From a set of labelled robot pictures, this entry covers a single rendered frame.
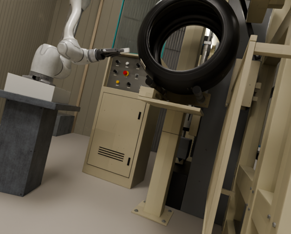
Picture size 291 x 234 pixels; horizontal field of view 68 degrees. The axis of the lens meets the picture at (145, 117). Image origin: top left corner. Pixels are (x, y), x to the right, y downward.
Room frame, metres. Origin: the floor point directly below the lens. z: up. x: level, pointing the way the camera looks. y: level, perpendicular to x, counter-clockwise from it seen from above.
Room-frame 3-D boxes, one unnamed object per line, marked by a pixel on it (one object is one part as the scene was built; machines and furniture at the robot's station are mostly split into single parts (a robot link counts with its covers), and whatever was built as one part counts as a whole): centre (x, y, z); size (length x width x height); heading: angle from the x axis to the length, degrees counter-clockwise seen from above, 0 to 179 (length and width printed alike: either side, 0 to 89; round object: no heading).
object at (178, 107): (1.38, -0.16, 0.80); 0.37 x 0.36 x 0.02; 71
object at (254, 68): (1.46, -0.59, 1.05); 0.20 x 0.15 x 0.30; 161
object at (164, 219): (1.62, -0.22, 0.01); 0.27 x 0.27 x 0.02; 71
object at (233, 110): (1.05, -0.40, 0.65); 0.90 x 0.02 x 0.70; 161
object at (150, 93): (1.42, -0.03, 0.83); 0.36 x 0.09 x 0.06; 161
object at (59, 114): (4.15, 1.77, 0.38); 0.78 x 0.62 x 0.77; 1
